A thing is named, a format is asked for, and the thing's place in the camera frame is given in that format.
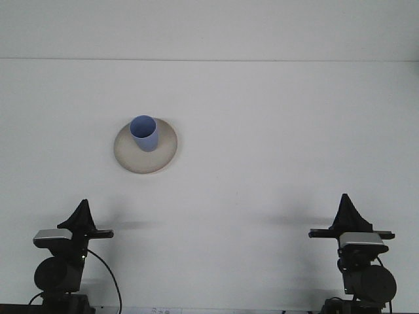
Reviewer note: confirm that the pale blue cup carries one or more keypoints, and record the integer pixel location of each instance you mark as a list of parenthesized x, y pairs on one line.
[(145, 142)]

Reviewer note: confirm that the pale round plate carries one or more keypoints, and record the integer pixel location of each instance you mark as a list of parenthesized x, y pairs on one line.
[(147, 162)]

